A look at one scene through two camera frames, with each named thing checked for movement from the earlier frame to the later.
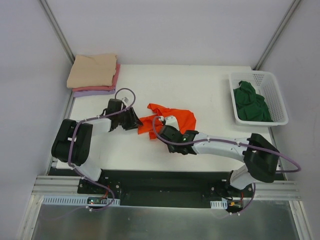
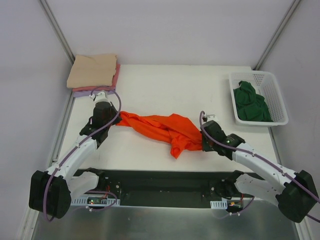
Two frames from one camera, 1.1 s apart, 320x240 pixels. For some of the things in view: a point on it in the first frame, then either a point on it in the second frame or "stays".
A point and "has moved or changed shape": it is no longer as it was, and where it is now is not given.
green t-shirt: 250,106 stays
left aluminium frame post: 58,32 stays
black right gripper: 164,131 → 206,142
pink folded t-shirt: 111,88 stays
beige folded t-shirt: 97,70 stays
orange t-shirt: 186,119 has moved or changed shape
